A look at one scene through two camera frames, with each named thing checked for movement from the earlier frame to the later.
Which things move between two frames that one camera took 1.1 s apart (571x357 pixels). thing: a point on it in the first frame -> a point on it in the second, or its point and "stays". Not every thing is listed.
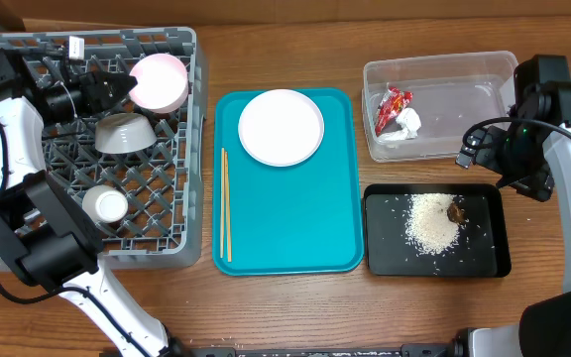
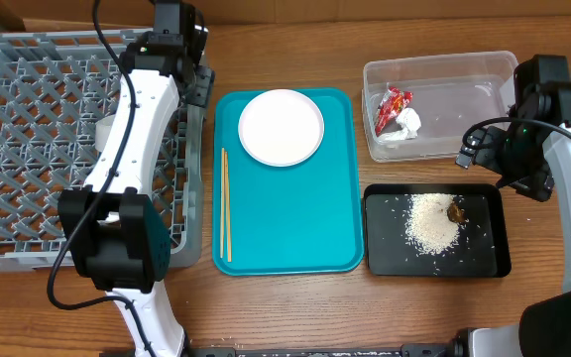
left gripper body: (67, 102) -> (199, 93)
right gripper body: (487, 155) stays
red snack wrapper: (392, 104) stays
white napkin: (410, 123) stays
